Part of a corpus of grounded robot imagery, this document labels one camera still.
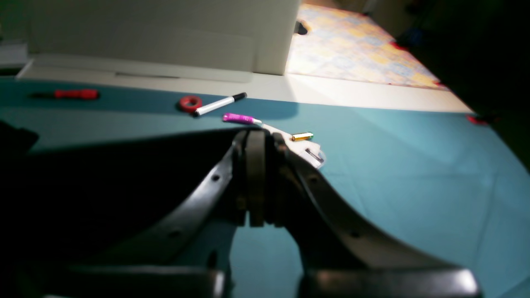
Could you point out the pink tube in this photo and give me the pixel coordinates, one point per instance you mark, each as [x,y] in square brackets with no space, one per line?
[240,119]

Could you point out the red tape roll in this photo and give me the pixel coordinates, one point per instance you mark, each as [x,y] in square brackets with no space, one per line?
[188,104]

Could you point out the black t-shirt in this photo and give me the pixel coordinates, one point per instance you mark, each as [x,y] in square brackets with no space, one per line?
[70,204]

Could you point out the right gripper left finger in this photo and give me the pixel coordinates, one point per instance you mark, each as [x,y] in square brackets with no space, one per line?
[186,253]

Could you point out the red handled screwdriver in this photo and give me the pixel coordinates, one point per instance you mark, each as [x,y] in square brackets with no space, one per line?
[84,94]

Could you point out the white marker pen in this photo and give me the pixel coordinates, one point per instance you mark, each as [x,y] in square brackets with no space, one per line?
[218,104]

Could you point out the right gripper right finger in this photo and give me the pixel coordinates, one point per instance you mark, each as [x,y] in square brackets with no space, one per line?
[343,254]

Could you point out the light blue table cloth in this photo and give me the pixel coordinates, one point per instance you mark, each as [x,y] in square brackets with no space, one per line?
[433,180]

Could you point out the gold AA battery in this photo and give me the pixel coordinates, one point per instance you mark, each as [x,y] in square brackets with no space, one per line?
[307,136]

